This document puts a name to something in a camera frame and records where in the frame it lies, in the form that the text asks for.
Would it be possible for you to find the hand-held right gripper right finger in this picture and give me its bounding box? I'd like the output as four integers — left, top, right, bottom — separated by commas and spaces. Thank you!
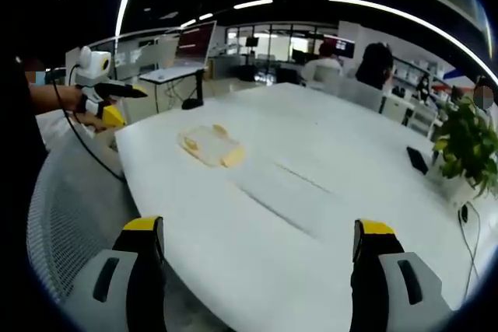
349, 218, 454, 332

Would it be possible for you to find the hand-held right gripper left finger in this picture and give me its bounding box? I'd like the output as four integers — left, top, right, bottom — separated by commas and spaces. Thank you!
63, 215, 167, 332

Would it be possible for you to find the yellow plastic buckle part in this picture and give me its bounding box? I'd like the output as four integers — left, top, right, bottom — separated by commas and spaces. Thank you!
177, 131, 204, 159
217, 143, 247, 169

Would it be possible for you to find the yellow bread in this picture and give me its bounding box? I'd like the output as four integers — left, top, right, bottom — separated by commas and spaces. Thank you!
182, 123, 239, 168

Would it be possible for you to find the person's left hand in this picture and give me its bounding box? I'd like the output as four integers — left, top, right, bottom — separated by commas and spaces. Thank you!
72, 90, 116, 132

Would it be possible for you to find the small white side table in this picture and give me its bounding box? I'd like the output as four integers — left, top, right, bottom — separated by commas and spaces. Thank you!
139, 65, 206, 114

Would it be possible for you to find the long ceiling light strip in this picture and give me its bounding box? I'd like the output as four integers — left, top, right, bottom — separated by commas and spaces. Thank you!
114, 0, 136, 38
325, 0, 498, 86

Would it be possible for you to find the open laptop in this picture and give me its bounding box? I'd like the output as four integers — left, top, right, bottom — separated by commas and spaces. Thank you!
163, 19, 218, 76

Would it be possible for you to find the white mesh chair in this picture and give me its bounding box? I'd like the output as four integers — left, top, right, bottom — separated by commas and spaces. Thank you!
26, 135, 142, 306

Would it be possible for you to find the person's dark clothing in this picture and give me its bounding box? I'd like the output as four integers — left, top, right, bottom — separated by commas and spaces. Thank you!
0, 55, 50, 309

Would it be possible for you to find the white plant pot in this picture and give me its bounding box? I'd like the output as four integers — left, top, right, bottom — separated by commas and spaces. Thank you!
438, 168, 480, 208

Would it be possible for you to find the black smartphone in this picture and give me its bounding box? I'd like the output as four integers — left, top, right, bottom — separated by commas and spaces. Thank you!
405, 145, 430, 176

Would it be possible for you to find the green potted plant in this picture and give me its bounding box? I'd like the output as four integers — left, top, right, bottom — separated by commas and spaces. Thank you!
432, 93, 498, 197

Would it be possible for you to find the grey office chair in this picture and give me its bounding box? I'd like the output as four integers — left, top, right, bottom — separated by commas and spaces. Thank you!
321, 75, 385, 114

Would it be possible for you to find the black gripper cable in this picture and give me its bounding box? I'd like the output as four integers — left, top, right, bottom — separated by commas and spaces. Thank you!
51, 73, 126, 183

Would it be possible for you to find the thin black cable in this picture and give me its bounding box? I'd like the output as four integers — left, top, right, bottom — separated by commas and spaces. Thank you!
457, 201, 482, 283

